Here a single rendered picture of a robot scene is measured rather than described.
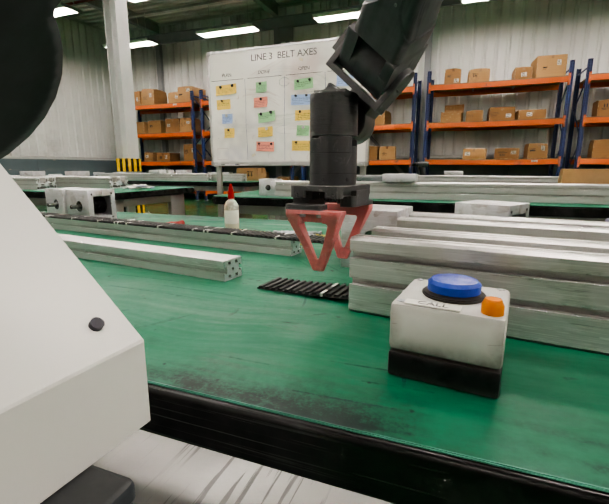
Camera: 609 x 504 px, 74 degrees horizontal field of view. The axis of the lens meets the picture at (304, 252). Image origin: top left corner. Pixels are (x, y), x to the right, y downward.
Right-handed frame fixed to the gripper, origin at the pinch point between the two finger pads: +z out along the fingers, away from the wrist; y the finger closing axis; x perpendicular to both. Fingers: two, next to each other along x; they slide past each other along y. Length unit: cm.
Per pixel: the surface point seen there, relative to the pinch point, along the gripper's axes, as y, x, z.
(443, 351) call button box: -17.3, -16.3, 2.0
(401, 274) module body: -5.3, -10.2, -0.3
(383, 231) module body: 2.1, -6.0, -3.5
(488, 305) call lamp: -17.0, -19.0, -1.9
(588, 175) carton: 215, -54, -9
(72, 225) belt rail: 19, 80, 3
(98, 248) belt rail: -1.5, 42.7, 2.5
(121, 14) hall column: 510, 631, -280
